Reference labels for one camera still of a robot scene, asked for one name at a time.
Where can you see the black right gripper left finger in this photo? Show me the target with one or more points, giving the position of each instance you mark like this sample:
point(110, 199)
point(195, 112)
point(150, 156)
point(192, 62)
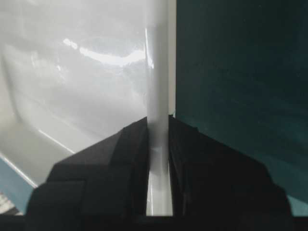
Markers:
point(98, 188)

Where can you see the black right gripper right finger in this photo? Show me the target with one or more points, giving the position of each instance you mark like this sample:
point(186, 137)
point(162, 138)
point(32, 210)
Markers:
point(217, 188)

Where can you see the white plastic tray case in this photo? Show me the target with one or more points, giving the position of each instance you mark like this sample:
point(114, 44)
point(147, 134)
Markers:
point(74, 72)

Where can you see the teal table mat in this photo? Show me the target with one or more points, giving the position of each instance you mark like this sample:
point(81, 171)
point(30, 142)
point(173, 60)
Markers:
point(242, 79)

